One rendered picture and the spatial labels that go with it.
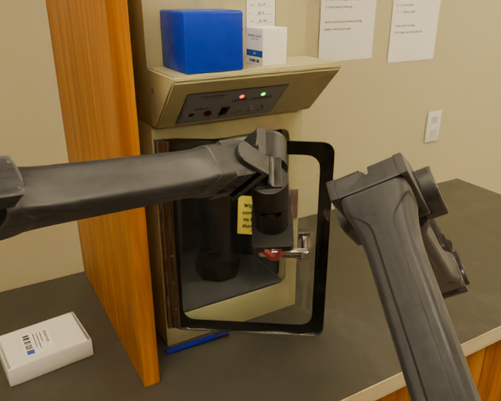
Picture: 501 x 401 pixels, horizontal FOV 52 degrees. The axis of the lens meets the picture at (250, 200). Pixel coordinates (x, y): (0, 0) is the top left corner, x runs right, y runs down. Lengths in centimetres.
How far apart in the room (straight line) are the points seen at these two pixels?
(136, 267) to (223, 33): 41
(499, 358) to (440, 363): 101
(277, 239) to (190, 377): 37
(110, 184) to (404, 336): 33
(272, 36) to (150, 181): 40
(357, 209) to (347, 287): 85
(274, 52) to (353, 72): 82
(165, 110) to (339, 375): 60
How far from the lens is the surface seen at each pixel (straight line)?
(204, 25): 81
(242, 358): 109
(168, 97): 82
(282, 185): 75
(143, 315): 95
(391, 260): 46
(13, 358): 112
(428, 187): 56
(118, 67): 79
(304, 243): 93
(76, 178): 55
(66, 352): 111
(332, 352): 111
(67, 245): 143
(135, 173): 59
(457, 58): 204
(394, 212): 47
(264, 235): 82
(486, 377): 144
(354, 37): 168
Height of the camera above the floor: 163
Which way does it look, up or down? 23 degrees down
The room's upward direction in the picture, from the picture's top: straight up
